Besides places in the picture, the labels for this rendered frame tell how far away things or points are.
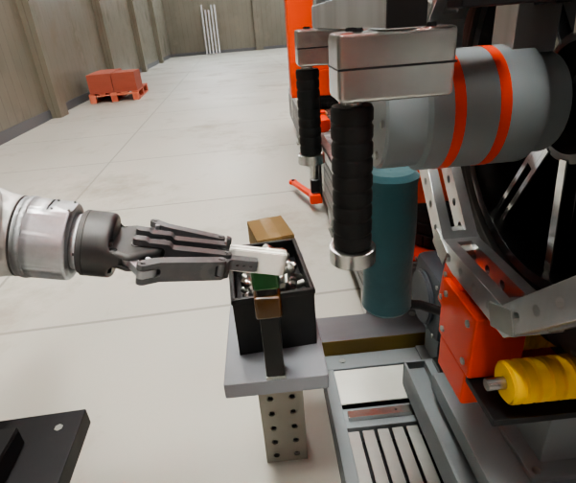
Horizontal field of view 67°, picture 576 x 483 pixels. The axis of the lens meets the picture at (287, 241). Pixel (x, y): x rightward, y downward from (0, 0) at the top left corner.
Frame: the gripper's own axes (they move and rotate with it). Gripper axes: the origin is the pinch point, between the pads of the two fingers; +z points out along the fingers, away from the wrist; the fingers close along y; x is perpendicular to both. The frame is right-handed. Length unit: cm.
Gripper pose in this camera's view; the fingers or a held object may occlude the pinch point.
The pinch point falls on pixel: (257, 260)
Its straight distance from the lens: 54.3
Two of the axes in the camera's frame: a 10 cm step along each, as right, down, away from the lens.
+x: -1.9, 9.0, 4.0
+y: -1.5, -4.3, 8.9
